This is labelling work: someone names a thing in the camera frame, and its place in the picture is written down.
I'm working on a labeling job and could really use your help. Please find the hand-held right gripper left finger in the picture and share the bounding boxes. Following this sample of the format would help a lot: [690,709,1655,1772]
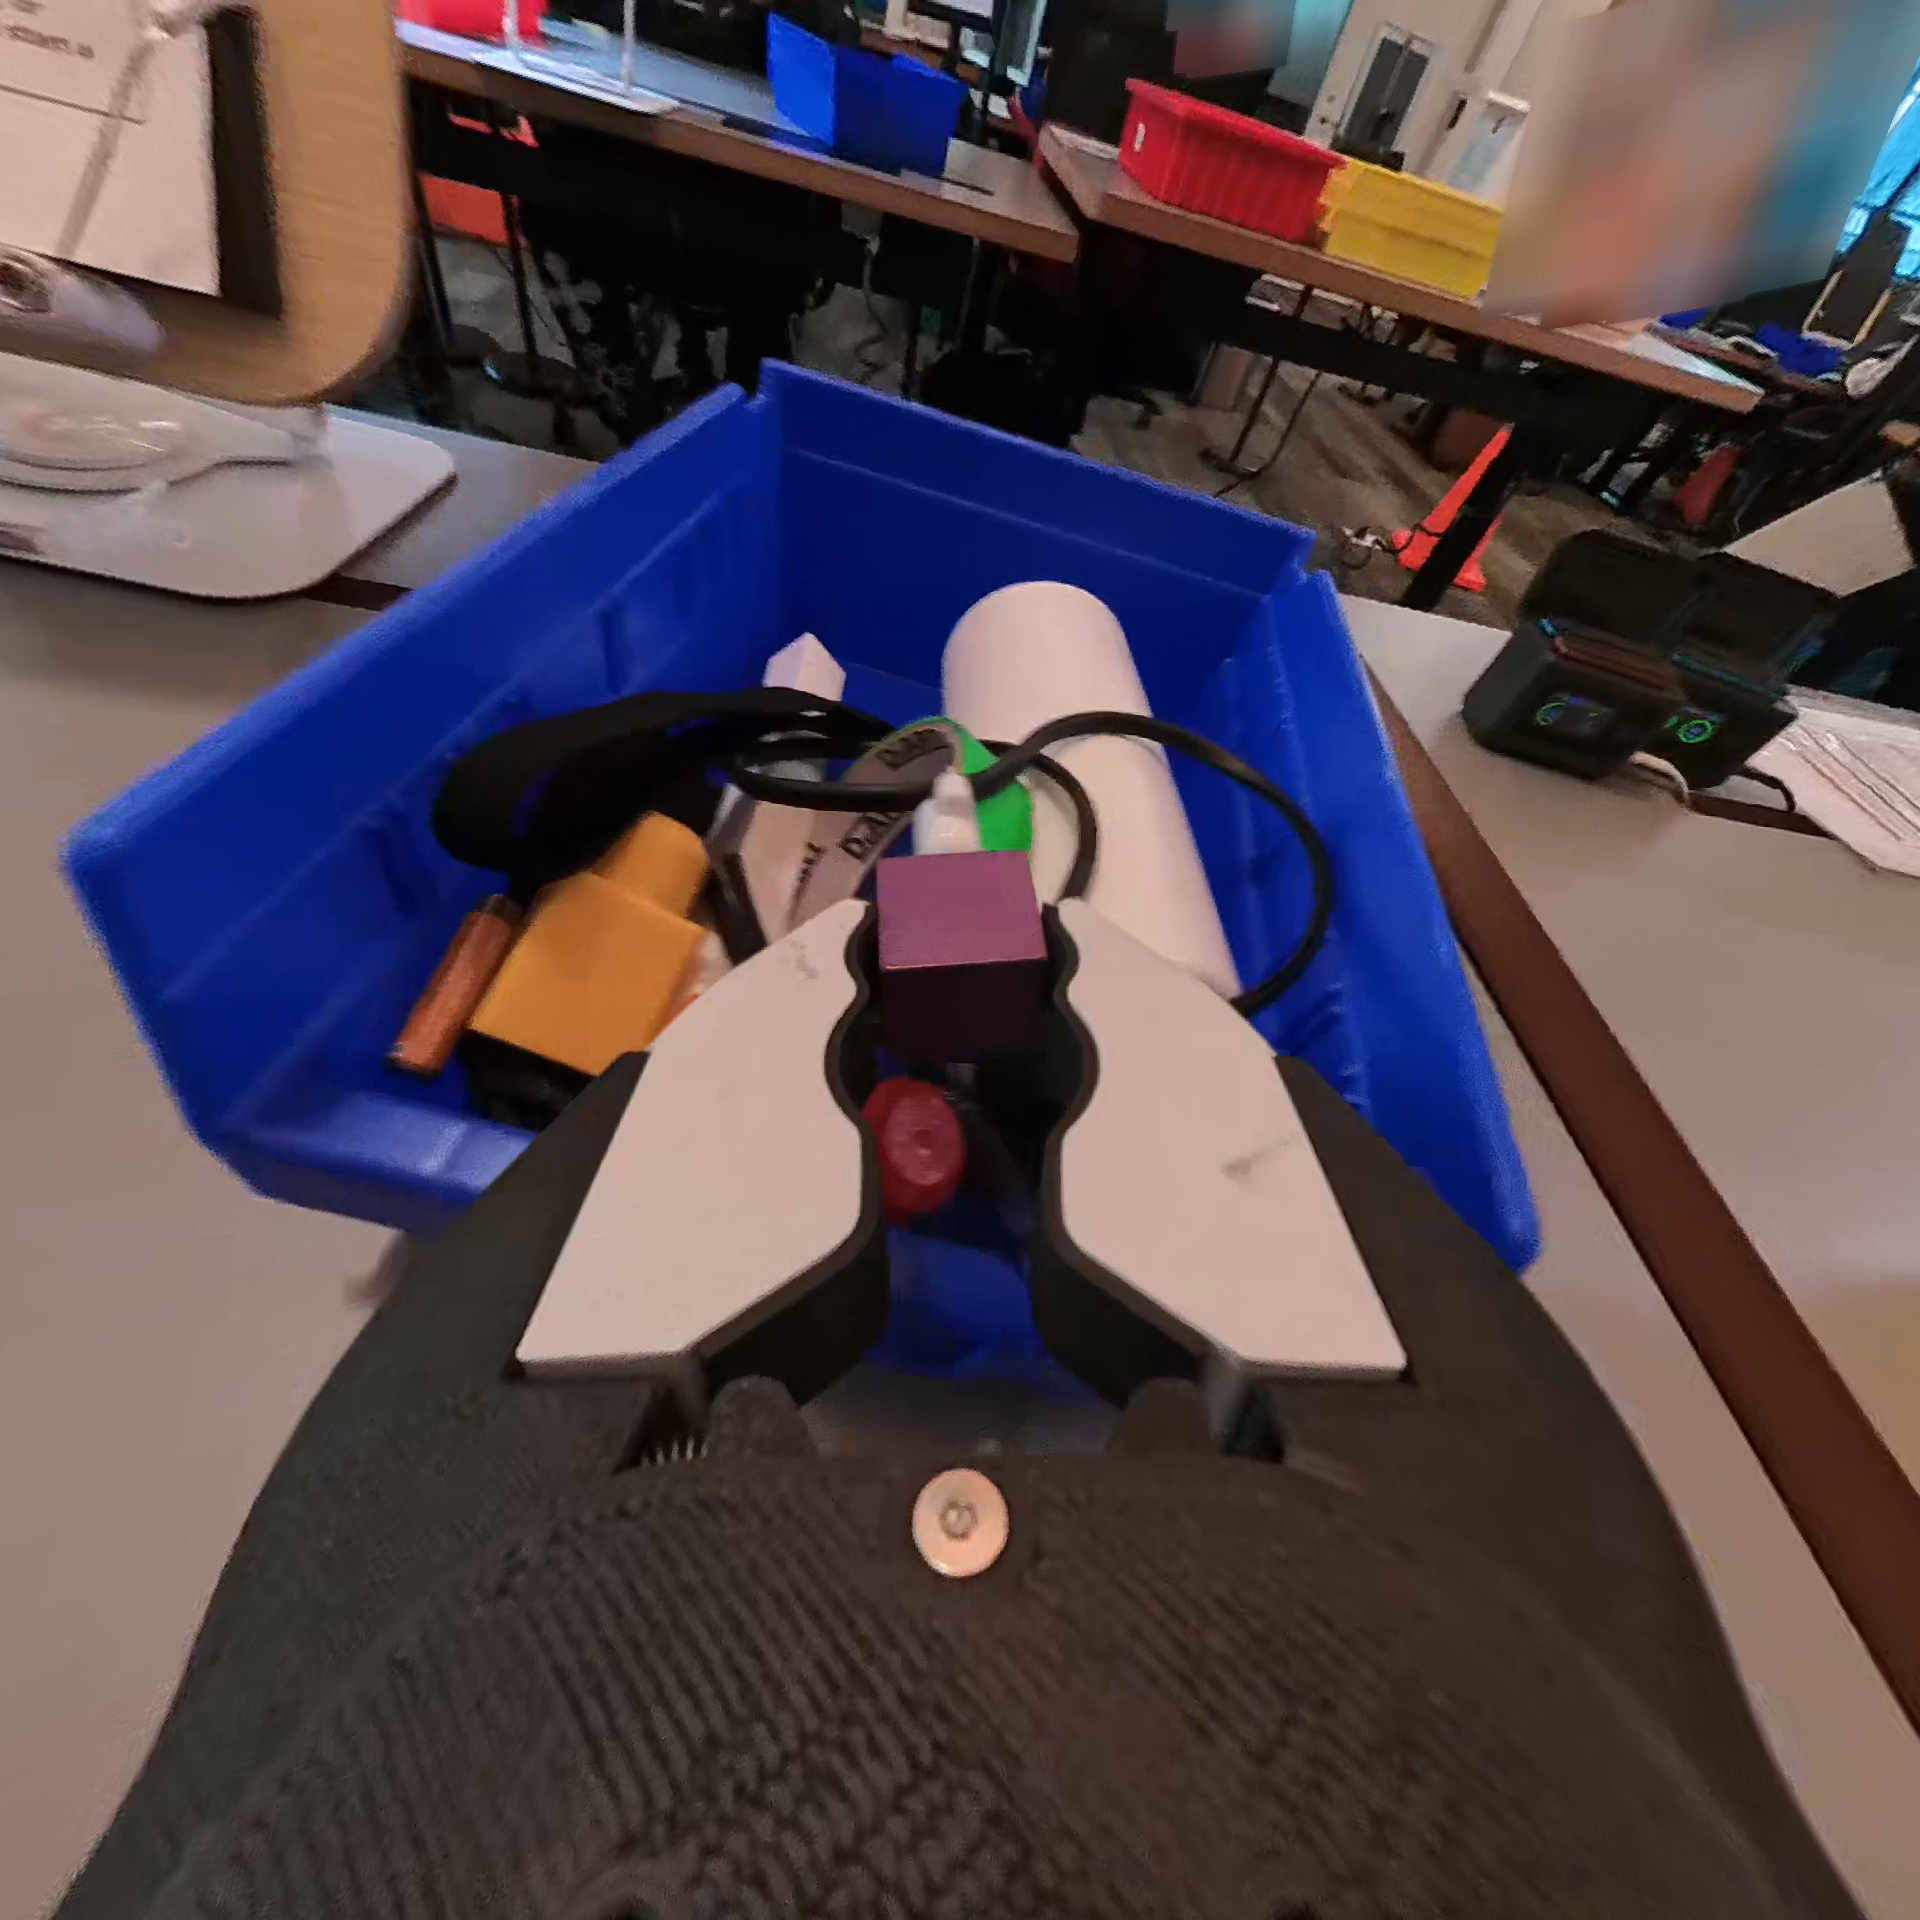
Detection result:
[514,901,890,1396]

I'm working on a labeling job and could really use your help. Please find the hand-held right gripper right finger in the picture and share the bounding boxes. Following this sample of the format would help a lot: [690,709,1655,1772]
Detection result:
[1036,901,1413,1404]

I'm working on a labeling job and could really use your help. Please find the purple cube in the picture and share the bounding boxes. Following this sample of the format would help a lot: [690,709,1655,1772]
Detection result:
[874,852,1052,1059]

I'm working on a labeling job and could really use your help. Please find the black strap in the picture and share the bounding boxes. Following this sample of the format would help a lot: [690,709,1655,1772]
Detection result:
[431,690,902,879]

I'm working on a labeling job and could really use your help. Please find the large blue bin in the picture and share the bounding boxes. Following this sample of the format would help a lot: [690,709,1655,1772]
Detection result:
[60,357,1544,1373]

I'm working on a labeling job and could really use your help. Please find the white round object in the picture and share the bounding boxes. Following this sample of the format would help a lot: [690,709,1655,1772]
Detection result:
[941,582,1243,1003]

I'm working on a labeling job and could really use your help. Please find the red plastic piece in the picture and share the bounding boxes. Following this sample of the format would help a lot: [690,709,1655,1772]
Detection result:
[862,1077,968,1220]

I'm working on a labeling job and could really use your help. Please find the yellow block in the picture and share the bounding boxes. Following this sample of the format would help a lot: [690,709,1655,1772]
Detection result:
[468,815,712,1078]

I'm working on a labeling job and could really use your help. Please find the copper cylindrical battery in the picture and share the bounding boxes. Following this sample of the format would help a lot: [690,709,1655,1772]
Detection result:
[390,895,524,1078]

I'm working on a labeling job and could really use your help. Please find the white labelled strip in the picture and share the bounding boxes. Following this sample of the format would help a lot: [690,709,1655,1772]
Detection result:
[719,779,910,940]

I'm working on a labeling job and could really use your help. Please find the black charging case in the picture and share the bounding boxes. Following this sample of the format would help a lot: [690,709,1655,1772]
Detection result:
[1463,527,1844,788]

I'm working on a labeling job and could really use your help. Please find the orange traffic cone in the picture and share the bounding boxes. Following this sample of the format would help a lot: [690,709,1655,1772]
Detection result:
[1391,423,1518,589]

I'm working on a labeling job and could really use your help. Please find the white paper sheets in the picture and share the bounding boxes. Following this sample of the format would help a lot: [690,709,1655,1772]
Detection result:
[1747,704,1920,879]

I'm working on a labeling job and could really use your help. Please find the white stand base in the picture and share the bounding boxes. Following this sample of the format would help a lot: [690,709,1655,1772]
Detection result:
[0,351,460,600]

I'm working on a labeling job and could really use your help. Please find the wooden workbench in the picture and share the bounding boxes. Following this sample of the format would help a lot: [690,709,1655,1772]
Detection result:
[1038,128,1765,413]
[397,22,1082,266]

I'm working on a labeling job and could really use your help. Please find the white round disc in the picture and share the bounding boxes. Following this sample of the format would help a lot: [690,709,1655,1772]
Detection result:
[0,359,196,488]

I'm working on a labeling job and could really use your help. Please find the yellow bin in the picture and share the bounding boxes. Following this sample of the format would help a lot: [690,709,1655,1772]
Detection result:
[1317,158,1503,300]

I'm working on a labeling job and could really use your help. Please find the red bin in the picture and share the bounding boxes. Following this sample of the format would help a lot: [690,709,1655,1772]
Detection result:
[1118,77,1344,244]

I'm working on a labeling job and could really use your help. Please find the wooden sheet stand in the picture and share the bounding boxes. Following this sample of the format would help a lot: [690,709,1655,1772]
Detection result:
[151,0,413,407]

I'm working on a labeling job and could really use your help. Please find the small blue parts bin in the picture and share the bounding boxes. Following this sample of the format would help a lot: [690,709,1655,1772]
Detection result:
[766,12,968,179]

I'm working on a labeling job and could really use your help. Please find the black cable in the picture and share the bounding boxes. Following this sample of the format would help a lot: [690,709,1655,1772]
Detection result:
[732,710,1336,1023]

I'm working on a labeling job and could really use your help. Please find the green tape ring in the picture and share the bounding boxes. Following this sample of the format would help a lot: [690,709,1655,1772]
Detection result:
[885,717,1038,858]

